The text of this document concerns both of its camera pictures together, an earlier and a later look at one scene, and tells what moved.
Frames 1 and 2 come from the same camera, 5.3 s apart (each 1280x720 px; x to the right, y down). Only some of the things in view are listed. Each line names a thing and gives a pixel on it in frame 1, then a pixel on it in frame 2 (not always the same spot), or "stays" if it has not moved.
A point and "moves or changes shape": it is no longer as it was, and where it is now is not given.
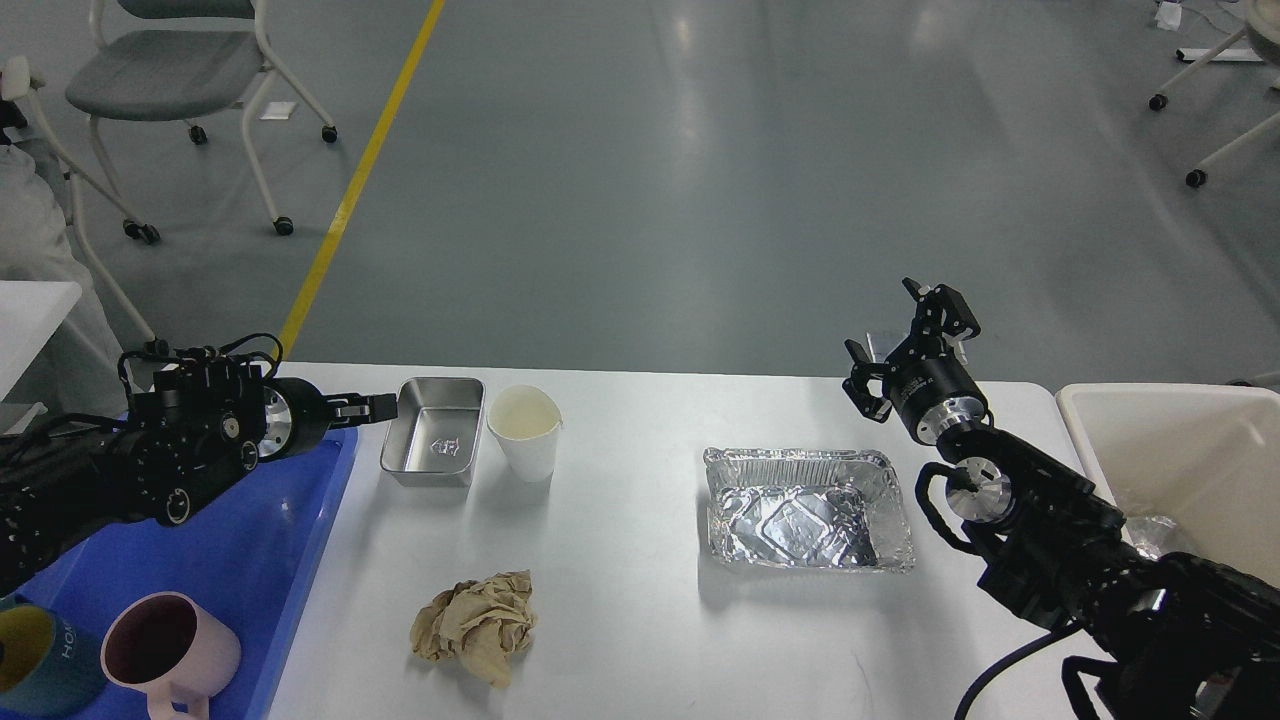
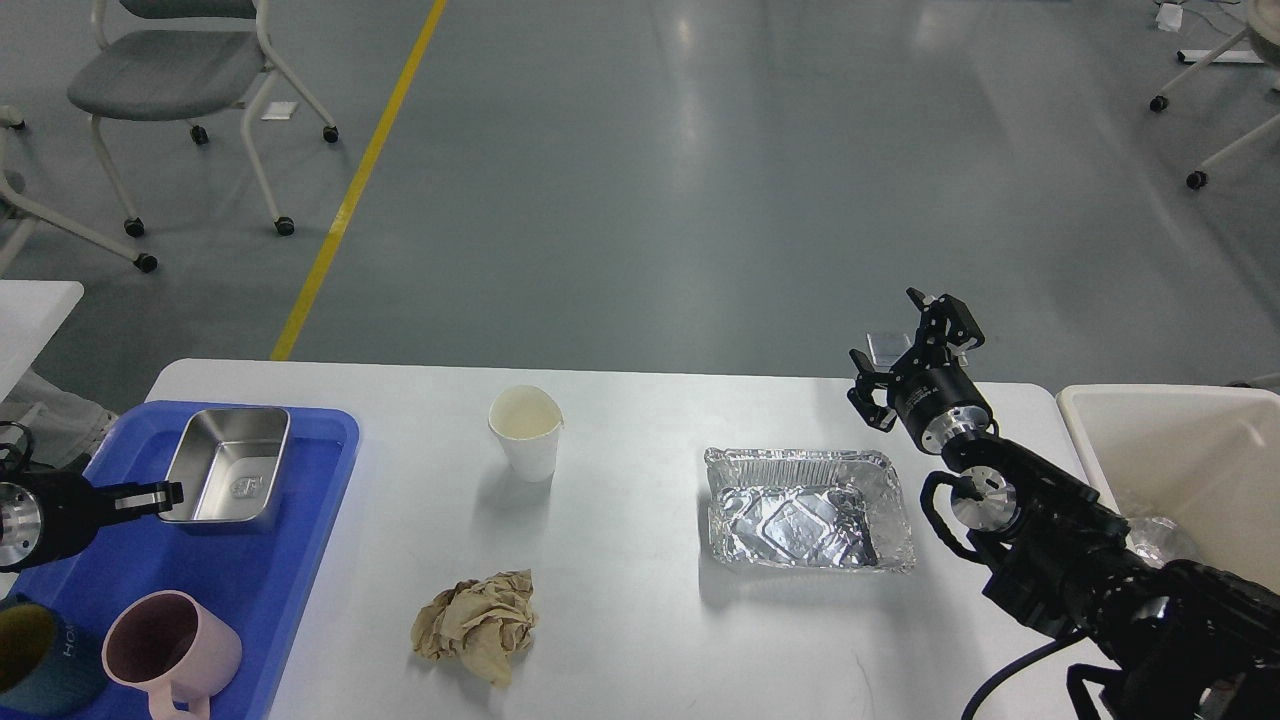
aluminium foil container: (806, 509) stays
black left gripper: (297, 415) to (47, 515)
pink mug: (169, 646) stays
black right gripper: (927, 387) stays
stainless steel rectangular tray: (432, 435) moves or changes shape
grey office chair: (186, 61) stays
